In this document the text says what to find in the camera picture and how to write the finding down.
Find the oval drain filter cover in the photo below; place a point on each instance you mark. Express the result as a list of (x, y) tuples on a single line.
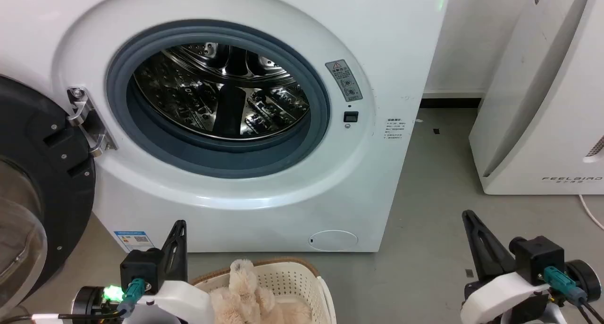
[(334, 240)]

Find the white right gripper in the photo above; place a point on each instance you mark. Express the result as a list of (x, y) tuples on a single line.
[(500, 295)]

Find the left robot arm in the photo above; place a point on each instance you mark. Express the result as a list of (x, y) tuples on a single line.
[(92, 305)]

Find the grey warning sticker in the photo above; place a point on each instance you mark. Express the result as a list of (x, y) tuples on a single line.
[(345, 81)]

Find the small printed text label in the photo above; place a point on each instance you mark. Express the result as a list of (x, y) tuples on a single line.
[(394, 128)]

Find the black door latch socket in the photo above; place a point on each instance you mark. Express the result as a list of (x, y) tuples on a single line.
[(350, 117)]

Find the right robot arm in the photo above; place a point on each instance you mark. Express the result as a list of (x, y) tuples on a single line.
[(585, 279)]

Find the grey rubber door gasket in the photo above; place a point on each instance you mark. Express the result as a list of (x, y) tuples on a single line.
[(302, 142)]

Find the white perforated laundry basket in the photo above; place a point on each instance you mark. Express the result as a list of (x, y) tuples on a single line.
[(292, 280)]

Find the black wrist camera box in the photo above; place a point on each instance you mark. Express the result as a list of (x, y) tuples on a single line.
[(140, 266), (540, 258)]

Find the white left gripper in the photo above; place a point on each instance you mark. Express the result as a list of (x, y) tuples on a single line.
[(186, 298)]

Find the silver metal door hinge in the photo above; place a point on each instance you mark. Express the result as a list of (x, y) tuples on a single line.
[(87, 119)]

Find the blue energy label sticker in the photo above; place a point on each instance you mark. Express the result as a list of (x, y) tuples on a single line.
[(133, 240)]

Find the black round washer door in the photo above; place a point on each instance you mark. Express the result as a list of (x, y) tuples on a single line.
[(56, 182)]

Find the stainless steel washing machine drum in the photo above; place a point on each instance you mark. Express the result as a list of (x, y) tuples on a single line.
[(188, 93)]

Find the white air purifier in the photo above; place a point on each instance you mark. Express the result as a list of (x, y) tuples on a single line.
[(542, 102)]

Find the white front-load washing machine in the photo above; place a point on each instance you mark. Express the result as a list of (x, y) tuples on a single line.
[(377, 55)]

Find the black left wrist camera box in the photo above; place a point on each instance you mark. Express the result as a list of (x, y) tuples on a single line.
[(140, 266)]

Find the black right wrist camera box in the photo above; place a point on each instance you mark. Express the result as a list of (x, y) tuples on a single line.
[(540, 258)]

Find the beige plush toy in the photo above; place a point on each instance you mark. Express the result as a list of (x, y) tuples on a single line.
[(241, 300)]

